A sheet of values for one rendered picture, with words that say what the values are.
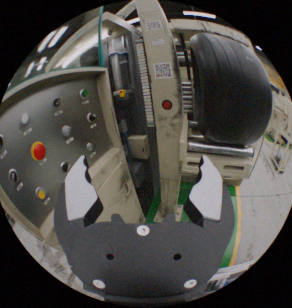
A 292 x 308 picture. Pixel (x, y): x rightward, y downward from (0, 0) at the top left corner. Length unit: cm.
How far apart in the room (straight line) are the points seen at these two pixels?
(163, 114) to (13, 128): 57
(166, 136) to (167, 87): 23
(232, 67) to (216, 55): 5
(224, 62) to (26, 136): 53
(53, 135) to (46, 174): 11
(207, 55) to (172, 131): 38
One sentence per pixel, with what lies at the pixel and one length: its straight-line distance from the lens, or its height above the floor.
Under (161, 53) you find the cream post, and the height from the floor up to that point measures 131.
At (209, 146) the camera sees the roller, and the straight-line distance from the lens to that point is 46.
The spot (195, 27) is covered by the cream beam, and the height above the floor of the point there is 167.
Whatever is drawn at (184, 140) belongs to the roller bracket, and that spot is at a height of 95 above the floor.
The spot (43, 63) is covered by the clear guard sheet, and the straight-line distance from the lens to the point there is 38.
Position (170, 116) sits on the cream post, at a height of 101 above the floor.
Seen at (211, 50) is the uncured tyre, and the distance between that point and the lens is 34.
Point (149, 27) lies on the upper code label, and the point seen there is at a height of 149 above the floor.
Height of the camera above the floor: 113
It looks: 32 degrees down
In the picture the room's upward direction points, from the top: 8 degrees counter-clockwise
